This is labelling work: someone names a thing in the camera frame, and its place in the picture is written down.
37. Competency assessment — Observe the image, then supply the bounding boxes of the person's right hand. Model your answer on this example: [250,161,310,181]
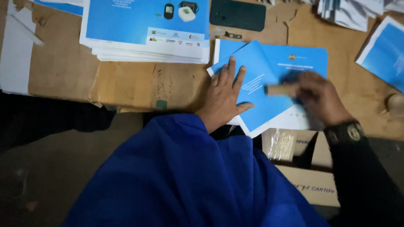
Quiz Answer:
[280,71,355,127]

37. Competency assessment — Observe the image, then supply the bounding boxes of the person's left hand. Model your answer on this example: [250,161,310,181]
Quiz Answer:
[196,57,254,133]

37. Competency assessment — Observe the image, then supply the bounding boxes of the wooden creasing stick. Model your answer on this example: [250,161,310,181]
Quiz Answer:
[264,84,297,96]

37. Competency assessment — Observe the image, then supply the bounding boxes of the blue booklet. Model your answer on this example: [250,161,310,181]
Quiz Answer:
[207,40,318,138]

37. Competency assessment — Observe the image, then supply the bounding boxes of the blue sheet with crest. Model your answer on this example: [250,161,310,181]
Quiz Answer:
[214,38,329,83]

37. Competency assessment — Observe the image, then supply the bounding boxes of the clear plastic wrap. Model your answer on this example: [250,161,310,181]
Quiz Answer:
[262,128,298,162]

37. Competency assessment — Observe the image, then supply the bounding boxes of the black wristwatch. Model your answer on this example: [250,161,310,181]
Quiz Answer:
[324,121,366,146]

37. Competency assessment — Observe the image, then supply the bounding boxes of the blue white-edged sheets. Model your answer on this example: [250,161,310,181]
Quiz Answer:
[355,16,404,93]

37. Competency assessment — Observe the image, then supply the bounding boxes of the heap of folded papers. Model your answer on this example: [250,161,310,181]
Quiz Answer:
[301,0,404,32]

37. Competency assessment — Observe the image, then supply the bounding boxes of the black smartphone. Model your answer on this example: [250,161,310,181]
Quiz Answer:
[210,0,266,32]

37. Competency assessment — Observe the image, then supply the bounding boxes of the round wooden block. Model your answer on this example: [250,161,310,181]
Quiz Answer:
[386,94,404,118]

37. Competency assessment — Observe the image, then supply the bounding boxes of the brown cardboard carton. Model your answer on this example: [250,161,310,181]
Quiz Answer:
[261,128,341,207]

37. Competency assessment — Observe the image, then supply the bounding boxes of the brown cardboard table cover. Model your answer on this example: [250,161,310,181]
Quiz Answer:
[0,0,404,141]

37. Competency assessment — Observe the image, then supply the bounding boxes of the stack of blue printed sheets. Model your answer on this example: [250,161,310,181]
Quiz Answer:
[79,0,211,64]

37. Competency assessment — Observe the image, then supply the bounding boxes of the blue paper pile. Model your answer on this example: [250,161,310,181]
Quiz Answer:
[33,0,84,16]

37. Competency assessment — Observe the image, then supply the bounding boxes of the white paper strip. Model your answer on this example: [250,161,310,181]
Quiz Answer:
[0,0,44,95]

